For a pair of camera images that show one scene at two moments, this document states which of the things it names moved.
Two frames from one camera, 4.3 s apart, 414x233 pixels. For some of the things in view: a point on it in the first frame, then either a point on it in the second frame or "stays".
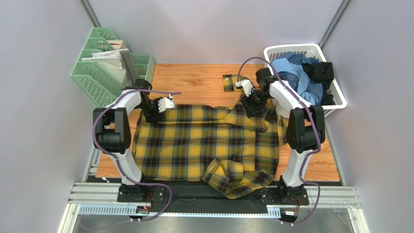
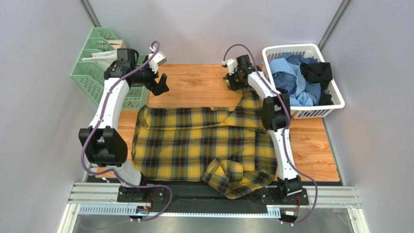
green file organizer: [97, 83] stays
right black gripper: [250, 107] to [235, 81]
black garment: [323, 72] stays
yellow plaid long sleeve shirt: [232, 150] stays
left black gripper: [151, 117] to [157, 88]
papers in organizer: [111, 61] stays
